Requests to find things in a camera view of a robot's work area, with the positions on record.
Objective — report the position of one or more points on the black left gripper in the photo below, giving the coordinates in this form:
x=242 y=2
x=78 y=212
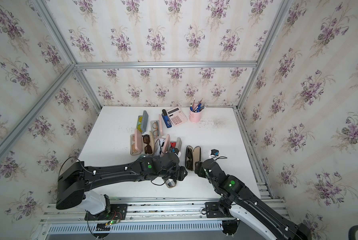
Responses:
x=180 y=174

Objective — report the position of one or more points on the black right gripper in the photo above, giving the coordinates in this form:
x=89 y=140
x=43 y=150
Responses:
x=200 y=167

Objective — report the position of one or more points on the black tan glasses case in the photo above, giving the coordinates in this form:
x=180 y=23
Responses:
x=197 y=152

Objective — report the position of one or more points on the pink case white glasses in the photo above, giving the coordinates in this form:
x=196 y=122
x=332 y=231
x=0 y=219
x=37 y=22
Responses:
x=166 y=144

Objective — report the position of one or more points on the plaid glasses case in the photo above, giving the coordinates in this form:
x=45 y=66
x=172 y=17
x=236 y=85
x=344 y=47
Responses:
x=170 y=183

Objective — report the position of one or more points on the grey glasses case red glasses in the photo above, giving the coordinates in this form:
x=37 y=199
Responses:
x=177 y=150

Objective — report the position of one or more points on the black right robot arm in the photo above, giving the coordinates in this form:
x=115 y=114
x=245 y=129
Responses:
x=241 y=203

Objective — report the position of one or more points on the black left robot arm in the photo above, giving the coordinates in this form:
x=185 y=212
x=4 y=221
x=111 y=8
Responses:
x=78 y=179

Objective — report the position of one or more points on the beige glasses case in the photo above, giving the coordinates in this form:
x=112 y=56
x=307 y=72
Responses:
x=152 y=142

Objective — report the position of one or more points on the pink grey case back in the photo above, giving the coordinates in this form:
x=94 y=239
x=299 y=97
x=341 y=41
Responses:
x=159 y=119

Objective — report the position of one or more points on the pink glasses case left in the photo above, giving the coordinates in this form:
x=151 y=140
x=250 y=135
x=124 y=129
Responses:
x=136 y=143

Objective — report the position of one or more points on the grey case yellow lining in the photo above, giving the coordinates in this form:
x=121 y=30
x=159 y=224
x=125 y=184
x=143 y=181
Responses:
x=142 y=122

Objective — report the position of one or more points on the red sunglasses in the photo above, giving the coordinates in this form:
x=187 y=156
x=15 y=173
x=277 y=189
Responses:
x=172 y=145

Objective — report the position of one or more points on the white black sunglasses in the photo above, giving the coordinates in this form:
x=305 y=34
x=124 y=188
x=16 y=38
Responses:
x=159 y=147

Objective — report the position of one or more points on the brown sunglasses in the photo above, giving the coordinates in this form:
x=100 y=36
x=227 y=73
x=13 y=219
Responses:
x=147 y=144

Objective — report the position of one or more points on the pink calculator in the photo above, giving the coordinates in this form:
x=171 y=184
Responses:
x=177 y=116

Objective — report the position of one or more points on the blue stapler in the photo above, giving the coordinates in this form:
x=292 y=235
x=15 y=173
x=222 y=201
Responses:
x=166 y=119

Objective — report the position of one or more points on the pink pen cup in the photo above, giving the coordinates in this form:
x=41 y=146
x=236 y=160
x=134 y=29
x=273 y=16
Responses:
x=195 y=117

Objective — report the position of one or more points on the brown frame glasses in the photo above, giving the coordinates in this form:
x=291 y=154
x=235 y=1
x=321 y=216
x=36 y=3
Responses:
x=155 y=129

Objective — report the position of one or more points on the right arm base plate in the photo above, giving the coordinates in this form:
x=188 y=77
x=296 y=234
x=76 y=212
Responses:
x=218 y=209

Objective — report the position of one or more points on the aluminium rail frame front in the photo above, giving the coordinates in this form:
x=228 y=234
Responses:
x=149 y=216

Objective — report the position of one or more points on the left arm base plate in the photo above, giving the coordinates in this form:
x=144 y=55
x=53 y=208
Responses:
x=108 y=211

